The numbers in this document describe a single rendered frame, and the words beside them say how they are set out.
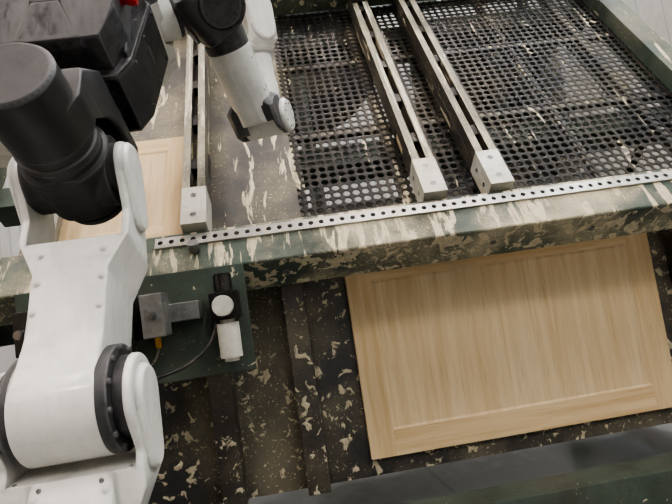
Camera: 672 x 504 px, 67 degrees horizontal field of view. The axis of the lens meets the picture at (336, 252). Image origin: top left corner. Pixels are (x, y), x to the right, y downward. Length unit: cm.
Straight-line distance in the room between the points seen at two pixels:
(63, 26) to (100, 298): 41
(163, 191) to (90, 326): 74
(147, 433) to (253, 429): 77
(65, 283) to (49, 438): 21
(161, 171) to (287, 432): 80
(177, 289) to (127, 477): 55
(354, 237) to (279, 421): 57
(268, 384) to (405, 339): 40
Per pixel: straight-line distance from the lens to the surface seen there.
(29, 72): 75
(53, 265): 83
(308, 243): 119
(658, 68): 205
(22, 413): 74
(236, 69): 112
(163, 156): 155
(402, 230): 122
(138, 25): 99
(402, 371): 146
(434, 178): 132
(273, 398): 146
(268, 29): 129
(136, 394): 72
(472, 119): 153
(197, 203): 130
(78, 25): 91
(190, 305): 114
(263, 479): 152
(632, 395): 173
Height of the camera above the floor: 71
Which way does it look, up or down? 4 degrees up
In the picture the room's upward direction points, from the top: 8 degrees counter-clockwise
